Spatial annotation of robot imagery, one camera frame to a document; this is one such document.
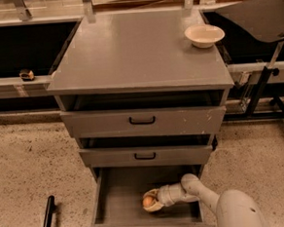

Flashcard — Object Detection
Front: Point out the grey middle drawer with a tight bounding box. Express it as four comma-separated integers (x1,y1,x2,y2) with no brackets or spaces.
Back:
80,145,212,168

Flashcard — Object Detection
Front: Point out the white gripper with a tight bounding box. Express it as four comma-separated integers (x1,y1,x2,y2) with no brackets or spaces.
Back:
143,185,172,212

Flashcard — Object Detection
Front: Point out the grey top drawer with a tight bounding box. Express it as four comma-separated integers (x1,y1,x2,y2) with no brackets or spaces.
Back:
60,106,226,138

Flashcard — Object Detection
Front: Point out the black metal pole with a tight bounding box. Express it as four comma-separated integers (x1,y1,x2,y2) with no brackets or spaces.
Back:
43,195,56,227

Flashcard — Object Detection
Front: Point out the grey open bottom drawer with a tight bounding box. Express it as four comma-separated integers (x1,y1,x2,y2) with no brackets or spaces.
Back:
89,165,215,227

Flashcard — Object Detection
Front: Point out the orange fruit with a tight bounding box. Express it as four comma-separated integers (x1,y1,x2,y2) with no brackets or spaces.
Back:
142,196,154,207

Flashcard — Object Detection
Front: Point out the grey drawer cabinet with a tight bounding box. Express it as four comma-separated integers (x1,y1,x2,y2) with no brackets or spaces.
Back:
41,5,242,188

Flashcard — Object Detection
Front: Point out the black stand with board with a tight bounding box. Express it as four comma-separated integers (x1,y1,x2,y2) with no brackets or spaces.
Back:
215,0,284,121

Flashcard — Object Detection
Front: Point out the small brown block object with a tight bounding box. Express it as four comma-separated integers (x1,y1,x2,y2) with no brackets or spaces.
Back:
19,69,35,82

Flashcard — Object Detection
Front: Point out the white ceramic bowl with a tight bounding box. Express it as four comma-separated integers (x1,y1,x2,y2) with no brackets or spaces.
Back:
184,24,226,49

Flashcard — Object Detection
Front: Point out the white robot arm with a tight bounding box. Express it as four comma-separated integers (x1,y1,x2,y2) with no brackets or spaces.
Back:
142,173,270,227

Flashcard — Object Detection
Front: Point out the black middle drawer handle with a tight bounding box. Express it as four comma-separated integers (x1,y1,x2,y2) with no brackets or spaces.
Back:
133,153,157,161

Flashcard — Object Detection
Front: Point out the black top drawer handle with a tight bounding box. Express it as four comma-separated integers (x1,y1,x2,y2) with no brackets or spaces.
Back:
128,116,156,126

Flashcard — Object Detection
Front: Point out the black drawer handle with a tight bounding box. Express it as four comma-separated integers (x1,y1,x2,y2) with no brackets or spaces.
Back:
128,116,156,126
133,153,157,161

